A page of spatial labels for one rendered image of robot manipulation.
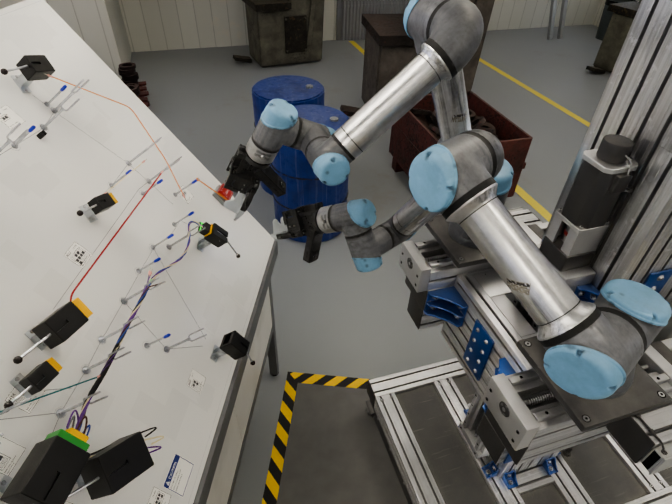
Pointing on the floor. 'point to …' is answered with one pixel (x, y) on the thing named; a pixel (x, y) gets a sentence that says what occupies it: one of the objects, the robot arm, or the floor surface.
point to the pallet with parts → (133, 81)
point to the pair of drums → (311, 190)
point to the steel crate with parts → (512, 142)
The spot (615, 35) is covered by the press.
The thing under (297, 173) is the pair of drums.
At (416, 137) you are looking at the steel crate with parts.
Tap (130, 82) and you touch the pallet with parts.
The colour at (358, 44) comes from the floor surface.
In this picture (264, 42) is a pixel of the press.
